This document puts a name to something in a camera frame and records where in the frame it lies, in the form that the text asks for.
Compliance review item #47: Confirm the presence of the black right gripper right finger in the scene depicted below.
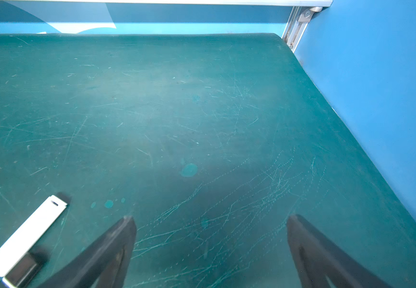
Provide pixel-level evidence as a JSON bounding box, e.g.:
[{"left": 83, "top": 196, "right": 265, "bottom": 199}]
[{"left": 287, "top": 215, "right": 390, "bottom": 288}]

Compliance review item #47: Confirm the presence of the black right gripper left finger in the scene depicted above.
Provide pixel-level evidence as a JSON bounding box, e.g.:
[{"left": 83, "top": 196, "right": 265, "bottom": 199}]
[{"left": 40, "top": 216, "right": 137, "bottom": 288}]

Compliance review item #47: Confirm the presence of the black usb drive white stripe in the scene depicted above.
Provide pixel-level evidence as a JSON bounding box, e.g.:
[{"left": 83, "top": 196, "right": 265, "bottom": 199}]
[{"left": 0, "top": 252, "right": 46, "bottom": 288}]

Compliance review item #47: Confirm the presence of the green table mat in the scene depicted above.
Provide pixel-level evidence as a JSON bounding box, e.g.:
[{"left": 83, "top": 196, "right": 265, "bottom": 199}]
[{"left": 0, "top": 34, "right": 416, "bottom": 288}]

